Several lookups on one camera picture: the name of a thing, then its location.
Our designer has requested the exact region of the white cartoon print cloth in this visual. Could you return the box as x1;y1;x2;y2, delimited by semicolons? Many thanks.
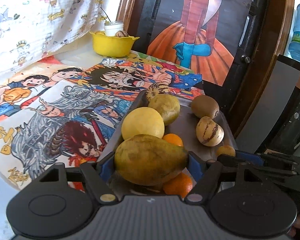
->
0;0;128;81

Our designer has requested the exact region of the two boys drawing sheet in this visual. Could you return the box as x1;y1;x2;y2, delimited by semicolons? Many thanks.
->
0;56;87;122

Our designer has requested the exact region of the yellow green round fruit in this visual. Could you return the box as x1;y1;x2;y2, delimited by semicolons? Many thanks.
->
148;94;180;126

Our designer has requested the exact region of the yellow plastic bowl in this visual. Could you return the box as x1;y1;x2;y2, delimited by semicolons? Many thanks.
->
89;31;139;58

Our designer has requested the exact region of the brown wooden frame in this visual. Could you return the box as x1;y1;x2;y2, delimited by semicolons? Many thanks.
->
118;0;294;135

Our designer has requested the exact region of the large yellow lemon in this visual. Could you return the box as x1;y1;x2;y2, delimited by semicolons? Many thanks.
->
121;107;165;140

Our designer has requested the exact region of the brown kiwi fruit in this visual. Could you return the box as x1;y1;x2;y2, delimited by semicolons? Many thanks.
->
191;95;219;119

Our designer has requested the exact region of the greenish yellow pear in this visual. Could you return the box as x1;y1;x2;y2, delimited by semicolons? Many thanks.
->
114;134;188;186

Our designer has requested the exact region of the colourful anime drawing mat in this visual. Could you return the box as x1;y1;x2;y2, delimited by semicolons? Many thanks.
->
69;51;204;101

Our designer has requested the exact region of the grey black appliance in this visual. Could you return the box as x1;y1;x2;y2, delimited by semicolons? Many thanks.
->
236;55;300;155

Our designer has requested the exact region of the orange dress girl painting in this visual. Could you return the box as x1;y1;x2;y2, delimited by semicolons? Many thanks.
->
147;0;252;86

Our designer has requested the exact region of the small yellow round fruit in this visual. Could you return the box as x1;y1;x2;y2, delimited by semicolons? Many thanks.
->
215;145;236;157

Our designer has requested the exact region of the striped fruit in bowl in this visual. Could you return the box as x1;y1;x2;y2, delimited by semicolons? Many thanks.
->
115;30;129;37

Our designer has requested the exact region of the striped tan pepino melon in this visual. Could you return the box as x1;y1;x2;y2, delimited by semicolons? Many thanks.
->
196;116;224;147

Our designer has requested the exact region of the white plastic jar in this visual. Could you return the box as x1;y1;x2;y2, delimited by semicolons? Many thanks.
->
104;21;124;36

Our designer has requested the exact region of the small orange tangerine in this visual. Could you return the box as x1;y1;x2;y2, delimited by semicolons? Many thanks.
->
162;133;184;147

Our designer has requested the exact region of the yellow fruit in bowl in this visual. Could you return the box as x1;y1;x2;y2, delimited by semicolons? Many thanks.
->
95;31;105;36

